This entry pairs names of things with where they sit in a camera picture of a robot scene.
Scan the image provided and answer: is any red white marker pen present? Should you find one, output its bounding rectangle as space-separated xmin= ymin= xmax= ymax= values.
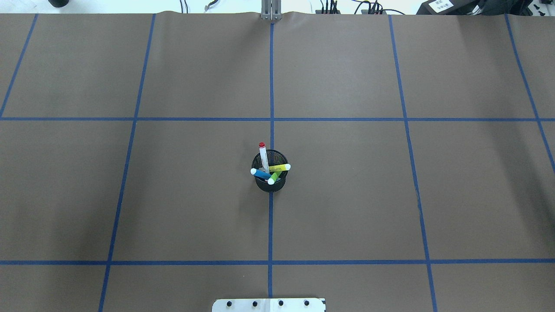
xmin=258 ymin=142 xmax=270 ymax=173

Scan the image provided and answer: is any blue highlighter pen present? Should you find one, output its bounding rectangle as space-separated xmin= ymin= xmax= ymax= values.
xmin=250 ymin=168 xmax=271 ymax=180

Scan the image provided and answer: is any green highlighter pen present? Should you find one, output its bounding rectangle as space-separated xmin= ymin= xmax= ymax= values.
xmin=268 ymin=171 xmax=282 ymax=185

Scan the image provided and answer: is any black mesh pen holder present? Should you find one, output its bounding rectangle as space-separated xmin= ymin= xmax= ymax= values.
xmin=251 ymin=149 xmax=289 ymax=193

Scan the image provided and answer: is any yellow highlighter pen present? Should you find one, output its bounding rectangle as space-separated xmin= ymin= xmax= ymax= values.
xmin=269 ymin=163 xmax=291 ymax=172

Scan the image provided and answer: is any black label box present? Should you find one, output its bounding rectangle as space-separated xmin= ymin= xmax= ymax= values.
xmin=416 ymin=0 xmax=480 ymax=15

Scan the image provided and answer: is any aluminium frame post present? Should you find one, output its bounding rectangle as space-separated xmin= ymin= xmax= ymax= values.
xmin=261 ymin=0 xmax=283 ymax=22

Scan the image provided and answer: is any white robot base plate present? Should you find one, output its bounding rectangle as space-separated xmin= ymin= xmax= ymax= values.
xmin=212 ymin=298 xmax=326 ymax=312

